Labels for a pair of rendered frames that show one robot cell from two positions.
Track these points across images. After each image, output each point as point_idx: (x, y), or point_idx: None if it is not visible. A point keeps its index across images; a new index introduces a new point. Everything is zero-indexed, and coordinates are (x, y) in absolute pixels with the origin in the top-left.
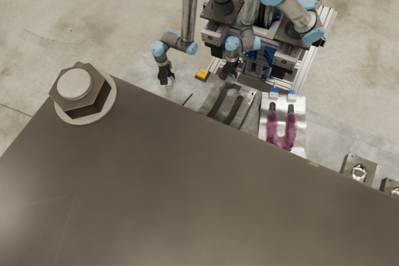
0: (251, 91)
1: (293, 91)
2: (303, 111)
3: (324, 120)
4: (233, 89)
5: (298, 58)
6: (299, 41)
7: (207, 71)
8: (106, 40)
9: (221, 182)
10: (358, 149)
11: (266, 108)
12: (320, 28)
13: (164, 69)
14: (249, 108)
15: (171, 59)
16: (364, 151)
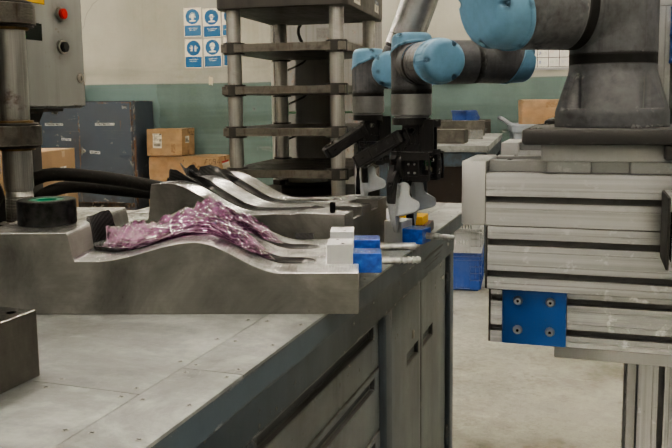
0: (346, 211)
1: (371, 251)
2: (278, 271)
3: (254, 343)
4: (345, 203)
5: (567, 266)
6: (551, 127)
7: (419, 216)
8: (611, 380)
9: None
10: (59, 403)
11: (287, 241)
12: None
13: (357, 128)
14: (288, 234)
15: (449, 215)
16: (37, 417)
